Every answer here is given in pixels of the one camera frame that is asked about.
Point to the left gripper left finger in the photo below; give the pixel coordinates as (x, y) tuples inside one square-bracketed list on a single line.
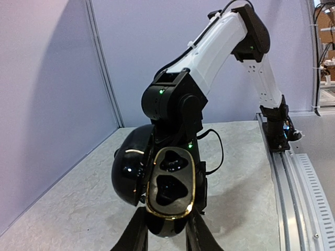
[(135, 236)]

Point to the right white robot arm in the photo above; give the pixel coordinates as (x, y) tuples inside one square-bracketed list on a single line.
[(174, 101)]

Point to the aluminium frame post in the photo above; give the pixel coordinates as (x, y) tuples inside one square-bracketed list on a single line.
[(102, 64), (313, 26)]

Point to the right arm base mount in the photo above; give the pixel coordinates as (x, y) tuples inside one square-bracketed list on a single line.
[(278, 134)]

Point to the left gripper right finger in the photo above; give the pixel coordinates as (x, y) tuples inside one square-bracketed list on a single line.
[(198, 235)]

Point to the black charging case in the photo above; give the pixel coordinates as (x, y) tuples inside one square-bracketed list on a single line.
[(165, 176)]

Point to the right aluminium frame post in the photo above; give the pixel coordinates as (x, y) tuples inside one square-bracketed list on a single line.
[(313, 26)]

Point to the aluminium front rail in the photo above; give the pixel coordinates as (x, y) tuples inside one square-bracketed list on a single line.
[(303, 178)]

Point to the left aluminium frame post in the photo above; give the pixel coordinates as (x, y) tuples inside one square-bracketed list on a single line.
[(102, 64)]

